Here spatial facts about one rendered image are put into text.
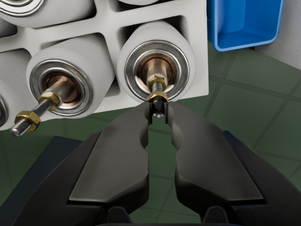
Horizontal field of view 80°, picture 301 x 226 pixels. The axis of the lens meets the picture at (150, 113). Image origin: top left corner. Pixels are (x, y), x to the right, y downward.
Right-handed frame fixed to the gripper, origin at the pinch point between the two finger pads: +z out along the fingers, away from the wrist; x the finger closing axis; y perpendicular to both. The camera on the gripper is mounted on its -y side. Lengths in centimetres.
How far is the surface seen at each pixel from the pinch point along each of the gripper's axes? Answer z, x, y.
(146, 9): 16.3, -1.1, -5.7
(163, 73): 6.5, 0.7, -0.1
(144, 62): 9.0, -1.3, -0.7
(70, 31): 16.3, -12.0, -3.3
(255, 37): 25.4, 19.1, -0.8
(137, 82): 8.9, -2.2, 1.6
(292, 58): 20.7, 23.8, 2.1
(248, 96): 34.3, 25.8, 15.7
